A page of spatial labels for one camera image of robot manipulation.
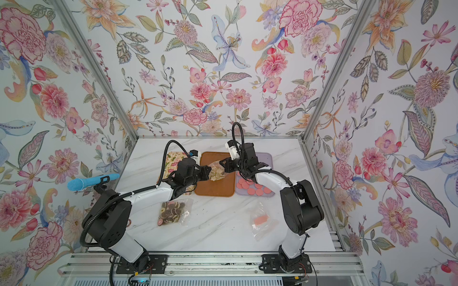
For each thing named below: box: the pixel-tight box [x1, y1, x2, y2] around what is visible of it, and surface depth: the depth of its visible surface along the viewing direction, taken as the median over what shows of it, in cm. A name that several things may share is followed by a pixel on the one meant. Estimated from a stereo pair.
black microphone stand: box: [93, 175, 110, 195], surface depth 80 cm
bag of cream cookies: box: [208, 160, 227, 182], surface depth 95 cm
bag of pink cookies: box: [247, 201, 280, 242], surface depth 86 cm
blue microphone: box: [67, 173, 121, 192], surface depth 71 cm
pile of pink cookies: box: [236, 171, 272, 197], surface depth 100 cm
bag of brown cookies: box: [157, 198, 194, 228], surface depth 88 cm
